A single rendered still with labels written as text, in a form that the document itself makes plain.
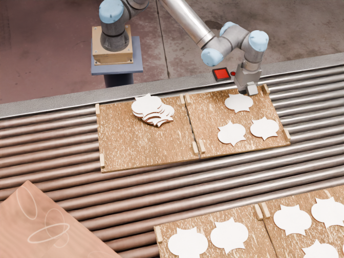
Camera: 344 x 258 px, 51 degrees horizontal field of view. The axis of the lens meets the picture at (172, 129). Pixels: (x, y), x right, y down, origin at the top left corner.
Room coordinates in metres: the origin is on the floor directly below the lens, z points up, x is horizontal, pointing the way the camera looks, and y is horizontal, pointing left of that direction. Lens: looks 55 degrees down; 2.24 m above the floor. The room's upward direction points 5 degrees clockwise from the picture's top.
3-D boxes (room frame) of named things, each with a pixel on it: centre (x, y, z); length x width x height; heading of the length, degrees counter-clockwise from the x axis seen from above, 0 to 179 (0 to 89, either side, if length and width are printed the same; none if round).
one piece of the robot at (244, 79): (1.07, -0.31, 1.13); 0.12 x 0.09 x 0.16; 22
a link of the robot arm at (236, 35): (1.14, -0.21, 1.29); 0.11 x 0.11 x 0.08; 53
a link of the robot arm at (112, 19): (1.43, 0.33, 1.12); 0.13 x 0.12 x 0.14; 143
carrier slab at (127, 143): (0.90, 0.12, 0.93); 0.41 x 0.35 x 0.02; 105
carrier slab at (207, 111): (1.01, -0.29, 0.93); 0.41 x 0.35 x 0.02; 105
